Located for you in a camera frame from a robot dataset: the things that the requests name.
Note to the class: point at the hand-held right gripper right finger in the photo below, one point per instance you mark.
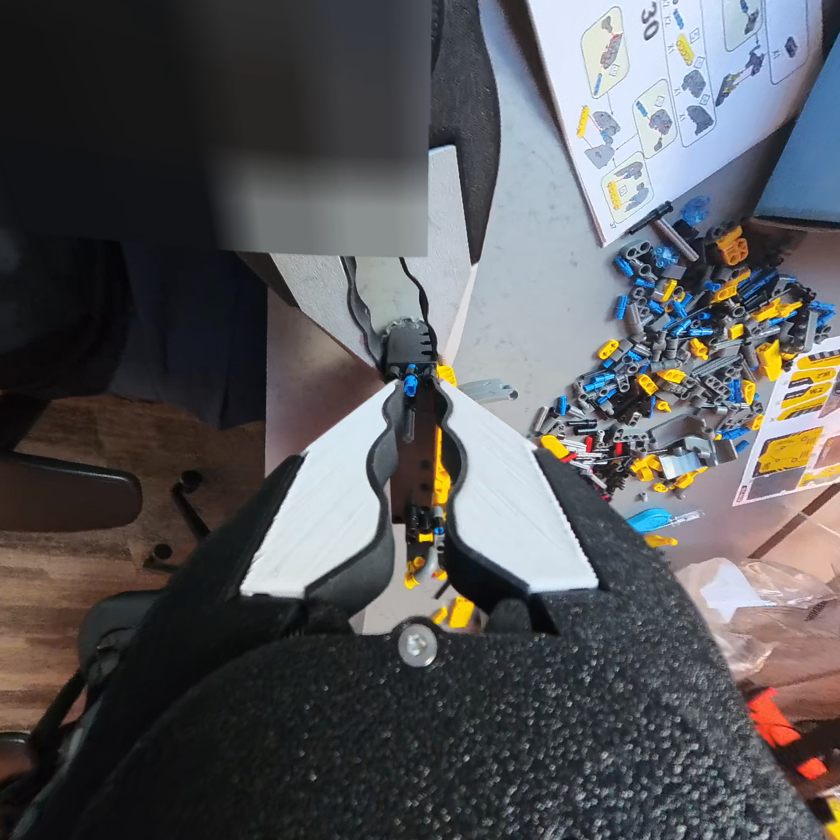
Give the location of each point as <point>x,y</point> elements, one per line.
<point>519,519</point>

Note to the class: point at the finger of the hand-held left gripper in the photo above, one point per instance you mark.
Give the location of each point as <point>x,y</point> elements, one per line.
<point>322,295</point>
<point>446,236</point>

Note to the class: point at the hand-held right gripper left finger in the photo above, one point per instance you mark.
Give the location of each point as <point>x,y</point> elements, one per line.
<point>322,519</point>

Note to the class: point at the yellow toy brick vehicle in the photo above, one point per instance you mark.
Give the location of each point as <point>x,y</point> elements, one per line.
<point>427,460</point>

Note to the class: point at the blue brick pin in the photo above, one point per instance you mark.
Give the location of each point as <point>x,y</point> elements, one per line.
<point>411,383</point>

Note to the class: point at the grey desk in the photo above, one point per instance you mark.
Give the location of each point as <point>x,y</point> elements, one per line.
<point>525,302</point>

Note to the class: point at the black chair base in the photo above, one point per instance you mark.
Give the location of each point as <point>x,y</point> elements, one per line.
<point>190,505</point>

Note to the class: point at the light blue curved brick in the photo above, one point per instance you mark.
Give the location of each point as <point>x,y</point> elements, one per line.
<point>656,520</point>

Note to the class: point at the person's legs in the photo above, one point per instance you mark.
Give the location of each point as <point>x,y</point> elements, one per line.
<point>158,341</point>

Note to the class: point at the building instruction booklet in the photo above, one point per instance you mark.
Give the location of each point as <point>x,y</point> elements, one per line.
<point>683,92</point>

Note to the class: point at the pile of loose toy bricks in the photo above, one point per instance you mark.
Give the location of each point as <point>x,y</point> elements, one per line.
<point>696,368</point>

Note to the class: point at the black chair armrest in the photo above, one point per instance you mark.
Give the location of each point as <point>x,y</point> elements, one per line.
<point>66,492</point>

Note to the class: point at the clear plastic bags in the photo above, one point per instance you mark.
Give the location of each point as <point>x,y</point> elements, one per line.
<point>775,617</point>

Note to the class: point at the yellow sticker sheet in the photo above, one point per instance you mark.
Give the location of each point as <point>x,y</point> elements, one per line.
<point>794,420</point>

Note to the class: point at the red orange plastic piece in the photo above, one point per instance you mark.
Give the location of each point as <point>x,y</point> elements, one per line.
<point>768,715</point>

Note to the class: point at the blue toy box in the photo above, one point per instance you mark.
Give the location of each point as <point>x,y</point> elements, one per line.
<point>807,171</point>

